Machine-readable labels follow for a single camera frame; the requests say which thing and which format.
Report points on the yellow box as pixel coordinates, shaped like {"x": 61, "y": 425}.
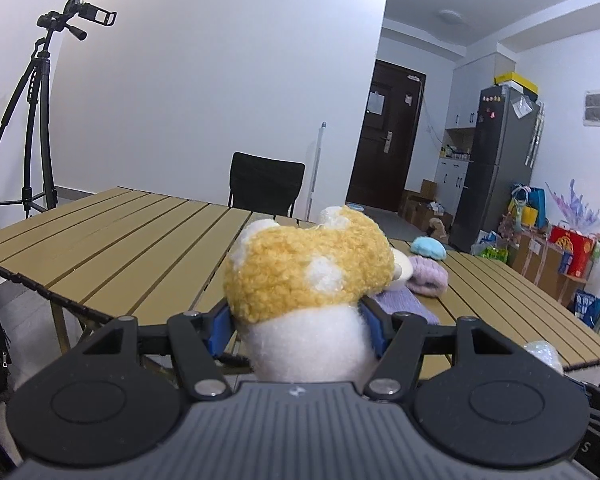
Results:
{"x": 517, "y": 80}

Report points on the black phone clamp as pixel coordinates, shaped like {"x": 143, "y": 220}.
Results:
{"x": 95, "y": 12}

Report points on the white base cabinet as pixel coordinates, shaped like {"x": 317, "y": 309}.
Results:
{"x": 450, "y": 185}

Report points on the round ceiling lamp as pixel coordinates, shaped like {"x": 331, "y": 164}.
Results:
{"x": 452, "y": 16}

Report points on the yellow gift bag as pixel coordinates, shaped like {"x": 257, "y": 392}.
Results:
{"x": 529, "y": 215}

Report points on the black chair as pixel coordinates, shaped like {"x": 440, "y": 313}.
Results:
{"x": 265, "y": 180}

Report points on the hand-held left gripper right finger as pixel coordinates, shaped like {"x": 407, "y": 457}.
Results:
{"x": 375, "y": 330}

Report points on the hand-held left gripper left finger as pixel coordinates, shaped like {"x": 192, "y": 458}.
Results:
{"x": 219, "y": 332}

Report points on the clear plastic bag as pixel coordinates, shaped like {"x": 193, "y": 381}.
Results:
{"x": 542, "y": 352}

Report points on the white electrical panel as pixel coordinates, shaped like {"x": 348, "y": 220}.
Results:
{"x": 597, "y": 108}

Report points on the light blue pet tray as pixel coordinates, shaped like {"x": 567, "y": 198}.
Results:
{"x": 355, "y": 207}

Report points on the purple coral wall decoration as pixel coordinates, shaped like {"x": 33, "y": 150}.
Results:
{"x": 577, "y": 210}

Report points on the grey refrigerator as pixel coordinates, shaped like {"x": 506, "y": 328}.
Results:
{"x": 500, "y": 170}

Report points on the dark brown door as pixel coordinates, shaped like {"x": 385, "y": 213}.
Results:
{"x": 380, "y": 170}

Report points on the blue printed bag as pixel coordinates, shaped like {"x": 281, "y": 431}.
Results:
{"x": 592, "y": 307}

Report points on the black tripod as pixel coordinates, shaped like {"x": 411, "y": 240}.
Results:
{"x": 55, "y": 21}

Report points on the cream plush toy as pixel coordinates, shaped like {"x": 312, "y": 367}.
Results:
{"x": 402, "y": 265}

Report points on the small brown plush dog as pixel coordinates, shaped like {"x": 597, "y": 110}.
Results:
{"x": 438, "y": 228}

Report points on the light blue plush toy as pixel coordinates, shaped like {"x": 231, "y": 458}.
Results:
{"x": 427, "y": 247}

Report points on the yellow and white plush toy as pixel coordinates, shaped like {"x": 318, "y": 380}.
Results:
{"x": 300, "y": 270}

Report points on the large cardboard box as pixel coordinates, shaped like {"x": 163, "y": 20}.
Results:
{"x": 535, "y": 260}

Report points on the small cardboard box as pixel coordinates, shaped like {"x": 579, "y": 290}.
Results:
{"x": 420, "y": 207}

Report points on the purple cloth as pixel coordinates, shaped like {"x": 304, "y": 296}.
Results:
{"x": 405, "y": 305}

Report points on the blue gift bag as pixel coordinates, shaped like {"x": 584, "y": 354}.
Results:
{"x": 537, "y": 200}

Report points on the paper sheet on door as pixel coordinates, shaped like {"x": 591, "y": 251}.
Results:
{"x": 375, "y": 102}

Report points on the green plastic bag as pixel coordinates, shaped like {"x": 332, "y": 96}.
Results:
{"x": 492, "y": 247}

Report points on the white wall cabinet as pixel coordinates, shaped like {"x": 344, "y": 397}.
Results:
{"x": 480, "y": 95}

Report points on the olive folding table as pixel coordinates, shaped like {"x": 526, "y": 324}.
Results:
{"x": 130, "y": 250}

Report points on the red gift bag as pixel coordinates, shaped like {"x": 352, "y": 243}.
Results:
{"x": 572, "y": 250}

